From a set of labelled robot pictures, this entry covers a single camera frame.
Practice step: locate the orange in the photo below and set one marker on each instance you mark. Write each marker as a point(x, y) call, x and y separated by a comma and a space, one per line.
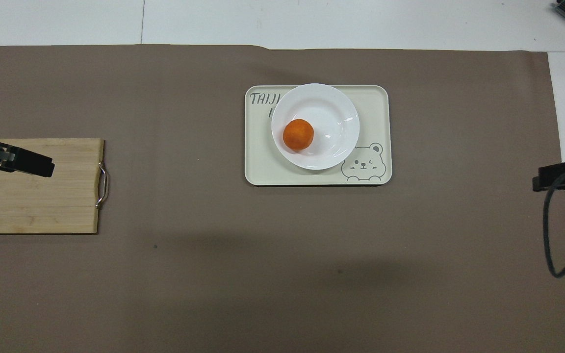
point(298, 134)

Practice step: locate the white round plate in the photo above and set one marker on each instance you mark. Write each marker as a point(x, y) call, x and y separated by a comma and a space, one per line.
point(334, 115)

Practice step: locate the cream tray with bear print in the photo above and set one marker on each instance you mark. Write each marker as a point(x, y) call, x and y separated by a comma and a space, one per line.
point(263, 162)

